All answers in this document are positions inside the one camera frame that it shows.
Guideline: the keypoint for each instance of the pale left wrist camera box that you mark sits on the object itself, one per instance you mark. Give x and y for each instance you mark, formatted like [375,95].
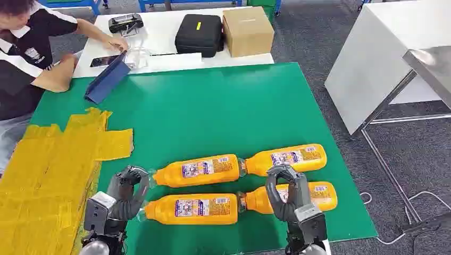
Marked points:
[98,211]

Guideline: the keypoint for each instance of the steel table with frame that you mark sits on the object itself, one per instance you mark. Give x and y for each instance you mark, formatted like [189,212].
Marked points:
[433,70]

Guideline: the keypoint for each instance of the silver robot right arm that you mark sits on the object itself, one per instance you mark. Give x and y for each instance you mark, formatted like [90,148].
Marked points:
[306,248]

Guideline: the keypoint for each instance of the black handheld controller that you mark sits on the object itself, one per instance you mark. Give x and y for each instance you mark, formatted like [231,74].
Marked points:
[125,23]

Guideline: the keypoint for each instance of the blue tablet case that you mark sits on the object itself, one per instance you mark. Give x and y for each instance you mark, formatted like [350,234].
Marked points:
[105,79]

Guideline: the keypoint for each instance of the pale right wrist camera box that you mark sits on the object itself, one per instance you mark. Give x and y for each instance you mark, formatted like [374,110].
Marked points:
[311,221]

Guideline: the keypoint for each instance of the white table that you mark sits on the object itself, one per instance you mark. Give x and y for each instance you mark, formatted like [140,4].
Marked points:
[162,38]

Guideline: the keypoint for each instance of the cardboard box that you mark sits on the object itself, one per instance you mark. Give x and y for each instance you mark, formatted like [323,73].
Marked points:
[248,31]

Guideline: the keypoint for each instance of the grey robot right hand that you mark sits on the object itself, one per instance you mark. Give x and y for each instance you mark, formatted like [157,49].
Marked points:
[282,207]

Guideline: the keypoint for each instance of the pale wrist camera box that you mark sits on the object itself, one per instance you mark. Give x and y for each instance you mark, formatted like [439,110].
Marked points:
[98,211]
[311,221]

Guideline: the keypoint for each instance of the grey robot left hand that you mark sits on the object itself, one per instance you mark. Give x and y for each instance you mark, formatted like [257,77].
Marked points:
[123,197]

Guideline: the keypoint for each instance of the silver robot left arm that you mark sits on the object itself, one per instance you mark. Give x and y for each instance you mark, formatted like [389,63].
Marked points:
[102,243]

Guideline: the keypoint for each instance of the green crate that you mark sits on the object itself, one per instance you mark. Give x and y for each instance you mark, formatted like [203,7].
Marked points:
[264,7]

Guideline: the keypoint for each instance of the orange drink bottle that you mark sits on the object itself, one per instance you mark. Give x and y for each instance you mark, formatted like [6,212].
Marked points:
[322,197]
[289,158]
[193,209]
[201,170]

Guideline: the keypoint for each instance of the white panel cabinet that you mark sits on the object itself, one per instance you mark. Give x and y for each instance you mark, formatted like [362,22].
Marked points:
[373,52]

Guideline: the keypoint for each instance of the black phone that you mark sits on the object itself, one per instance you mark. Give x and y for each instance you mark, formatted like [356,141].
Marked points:
[103,61]

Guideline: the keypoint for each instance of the clear plastic bag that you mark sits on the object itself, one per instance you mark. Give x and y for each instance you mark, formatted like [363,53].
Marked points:
[139,58]

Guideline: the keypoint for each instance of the yellow sheet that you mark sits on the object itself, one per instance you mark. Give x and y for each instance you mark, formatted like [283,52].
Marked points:
[46,176]

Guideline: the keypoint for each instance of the black carrying case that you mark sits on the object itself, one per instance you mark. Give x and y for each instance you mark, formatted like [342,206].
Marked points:
[199,35]

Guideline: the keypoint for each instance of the green mat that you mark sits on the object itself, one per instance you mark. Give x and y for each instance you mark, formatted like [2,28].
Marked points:
[218,109]

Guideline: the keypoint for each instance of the seated person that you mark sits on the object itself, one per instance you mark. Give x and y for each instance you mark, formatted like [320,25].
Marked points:
[21,60]

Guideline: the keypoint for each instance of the blue metal frame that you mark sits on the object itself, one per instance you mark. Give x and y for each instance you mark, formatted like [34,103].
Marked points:
[81,4]

